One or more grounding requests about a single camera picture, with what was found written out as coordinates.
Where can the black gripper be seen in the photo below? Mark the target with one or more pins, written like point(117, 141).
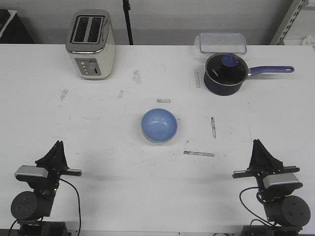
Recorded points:
point(55, 158)
point(261, 156)

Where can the green bowl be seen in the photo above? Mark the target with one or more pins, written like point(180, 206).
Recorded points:
point(159, 138)

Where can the blue bowl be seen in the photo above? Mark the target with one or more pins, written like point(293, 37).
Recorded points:
point(158, 120)

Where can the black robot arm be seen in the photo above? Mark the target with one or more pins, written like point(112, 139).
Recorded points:
point(286, 214)
point(30, 207)

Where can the dark blue saucepan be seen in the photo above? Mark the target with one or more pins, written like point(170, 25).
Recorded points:
point(224, 90)

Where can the glass pot lid blue knob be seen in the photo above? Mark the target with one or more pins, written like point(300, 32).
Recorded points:
point(226, 69)

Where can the clear plastic container blue rim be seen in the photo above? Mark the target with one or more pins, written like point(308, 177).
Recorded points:
point(221, 42)

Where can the silver two-slot toaster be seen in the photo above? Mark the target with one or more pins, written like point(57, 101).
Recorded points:
point(90, 44)

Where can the grey metal shelf rack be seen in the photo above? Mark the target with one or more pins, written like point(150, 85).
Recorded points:
point(297, 26)

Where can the black tripod pole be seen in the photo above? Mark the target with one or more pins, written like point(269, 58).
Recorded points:
point(126, 9)

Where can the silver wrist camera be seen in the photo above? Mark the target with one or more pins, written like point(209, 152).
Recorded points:
point(287, 180)
point(28, 172)

